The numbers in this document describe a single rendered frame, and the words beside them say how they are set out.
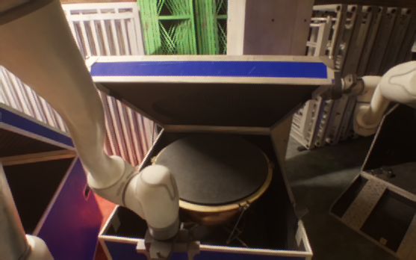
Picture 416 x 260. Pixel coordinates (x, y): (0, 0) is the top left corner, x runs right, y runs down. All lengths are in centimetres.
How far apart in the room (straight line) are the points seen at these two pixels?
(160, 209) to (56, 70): 38
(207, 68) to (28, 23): 69
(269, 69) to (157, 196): 63
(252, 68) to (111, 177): 63
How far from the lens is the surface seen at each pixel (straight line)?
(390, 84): 70
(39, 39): 28
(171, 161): 155
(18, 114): 140
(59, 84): 30
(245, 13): 185
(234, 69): 86
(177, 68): 89
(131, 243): 120
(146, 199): 53
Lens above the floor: 189
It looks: 28 degrees down
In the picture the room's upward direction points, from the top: 1 degrees counter-clockwise
